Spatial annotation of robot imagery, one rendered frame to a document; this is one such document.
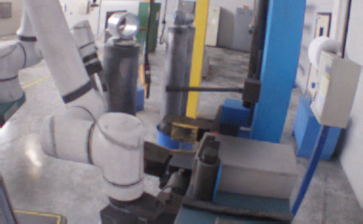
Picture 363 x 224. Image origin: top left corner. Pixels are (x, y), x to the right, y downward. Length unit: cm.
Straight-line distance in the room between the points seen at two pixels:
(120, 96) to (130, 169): 102
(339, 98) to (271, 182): 76
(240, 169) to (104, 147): 62
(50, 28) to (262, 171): 82
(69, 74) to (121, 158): 24
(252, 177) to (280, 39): 63
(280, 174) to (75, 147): 74
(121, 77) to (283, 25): 86
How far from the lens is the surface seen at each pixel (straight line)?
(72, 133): 51
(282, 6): 127
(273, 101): 133
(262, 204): 104
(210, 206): 93
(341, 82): 158
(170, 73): 276
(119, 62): 145
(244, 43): 1151
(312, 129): 357
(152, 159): 132
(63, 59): 61
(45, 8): 63
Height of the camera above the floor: 171
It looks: 20 degrees down
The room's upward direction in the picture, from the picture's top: 6 degrees clockwise
